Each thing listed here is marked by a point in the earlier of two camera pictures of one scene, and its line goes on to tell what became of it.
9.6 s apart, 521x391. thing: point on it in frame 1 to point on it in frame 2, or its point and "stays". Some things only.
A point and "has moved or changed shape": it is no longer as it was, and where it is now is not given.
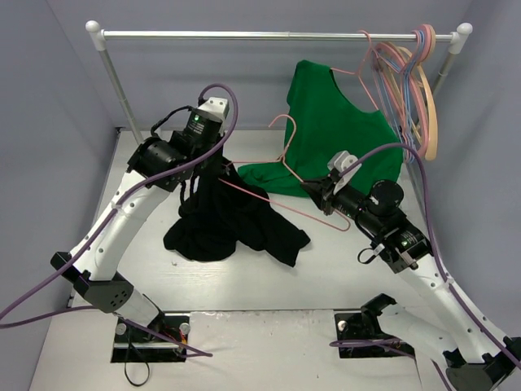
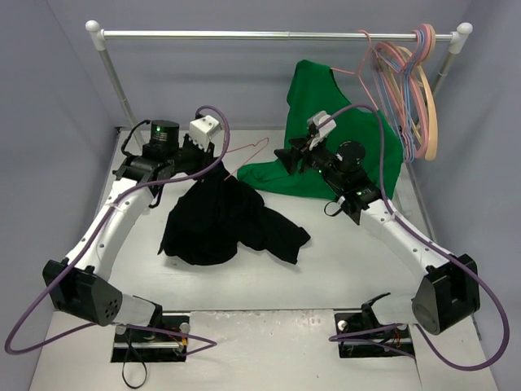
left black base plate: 133,344 stays
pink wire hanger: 282,160 to 265,138
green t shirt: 321,121 stays
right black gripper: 326,197 to 304,151
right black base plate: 362,326 stays
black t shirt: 221,208 has moved or changed shape
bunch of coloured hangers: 402,78 stays
